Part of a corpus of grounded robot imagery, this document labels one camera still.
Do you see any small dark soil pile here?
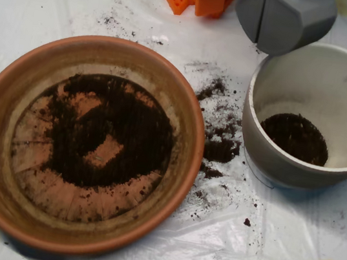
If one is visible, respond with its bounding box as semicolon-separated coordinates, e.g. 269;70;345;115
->
255;108;335;168

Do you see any large dark soil pile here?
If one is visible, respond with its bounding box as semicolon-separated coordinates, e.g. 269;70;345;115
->
35;67;184;200

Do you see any white ceramic pot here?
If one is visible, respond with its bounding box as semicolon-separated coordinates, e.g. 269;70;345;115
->
233;32;347;199

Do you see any scattered spilled dark soil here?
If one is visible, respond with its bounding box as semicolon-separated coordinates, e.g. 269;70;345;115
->
184;73;253;185

